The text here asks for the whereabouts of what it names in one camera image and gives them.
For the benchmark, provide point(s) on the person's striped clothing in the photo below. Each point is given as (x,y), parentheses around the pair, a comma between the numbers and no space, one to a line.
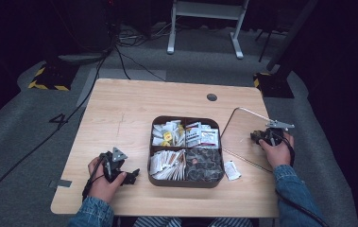
(154,222)

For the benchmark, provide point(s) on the pile of white red packets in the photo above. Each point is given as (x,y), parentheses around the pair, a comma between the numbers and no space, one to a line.
(203,135)

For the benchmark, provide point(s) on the single white sachet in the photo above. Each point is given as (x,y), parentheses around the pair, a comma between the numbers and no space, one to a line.
(231,170)

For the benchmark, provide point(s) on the person's right hand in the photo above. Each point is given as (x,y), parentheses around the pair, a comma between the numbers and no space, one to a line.
(279,154)

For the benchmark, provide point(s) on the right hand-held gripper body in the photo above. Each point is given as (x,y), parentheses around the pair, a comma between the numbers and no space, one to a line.
(276,134)

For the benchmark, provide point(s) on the person's left hand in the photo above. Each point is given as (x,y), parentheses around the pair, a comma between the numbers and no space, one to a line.
(103,188)

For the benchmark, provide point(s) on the black slanted pole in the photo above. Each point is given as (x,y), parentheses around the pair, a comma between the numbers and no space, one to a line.
(291,34)

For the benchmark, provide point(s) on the dark four-compartment box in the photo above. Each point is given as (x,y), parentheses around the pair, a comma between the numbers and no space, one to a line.
(183,184)

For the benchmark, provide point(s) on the black yellow striped stand base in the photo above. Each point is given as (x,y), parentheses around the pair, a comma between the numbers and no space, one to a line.
(54,77)
(274,86)

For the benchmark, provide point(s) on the grey table grommet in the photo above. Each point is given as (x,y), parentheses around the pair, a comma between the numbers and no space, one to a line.
(211,97)

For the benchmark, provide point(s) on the white metal stand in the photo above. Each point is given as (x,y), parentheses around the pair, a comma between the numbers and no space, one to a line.
(205,9)

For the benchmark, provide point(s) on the pile of dark camouflage packets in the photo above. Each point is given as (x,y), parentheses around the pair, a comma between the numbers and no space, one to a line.
(203,164)

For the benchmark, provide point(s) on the pile of white yellow packets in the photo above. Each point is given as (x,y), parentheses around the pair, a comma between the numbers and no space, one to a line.
(167,135)

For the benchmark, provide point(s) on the grey tape strip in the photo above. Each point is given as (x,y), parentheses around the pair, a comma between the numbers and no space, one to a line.
(61,183)

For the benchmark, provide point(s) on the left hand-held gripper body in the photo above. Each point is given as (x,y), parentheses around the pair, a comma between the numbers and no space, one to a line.
(116,165)

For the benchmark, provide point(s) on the clear box lid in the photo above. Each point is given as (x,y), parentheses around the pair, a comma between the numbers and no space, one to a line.
(242,142)

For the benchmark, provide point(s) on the thin black tripod legs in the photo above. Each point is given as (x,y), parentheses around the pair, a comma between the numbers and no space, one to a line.
(266,44)

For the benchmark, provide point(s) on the row of white orange sachets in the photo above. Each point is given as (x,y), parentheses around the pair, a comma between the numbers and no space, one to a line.
(167,164)

